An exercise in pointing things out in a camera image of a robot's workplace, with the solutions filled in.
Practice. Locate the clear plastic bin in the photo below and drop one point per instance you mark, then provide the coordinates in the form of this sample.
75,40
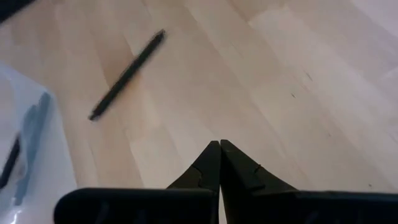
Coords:
31,155

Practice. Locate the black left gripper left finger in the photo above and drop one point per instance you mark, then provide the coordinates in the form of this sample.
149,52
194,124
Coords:
205,168

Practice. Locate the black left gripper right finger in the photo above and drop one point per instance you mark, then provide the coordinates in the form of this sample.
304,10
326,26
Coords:
242,174

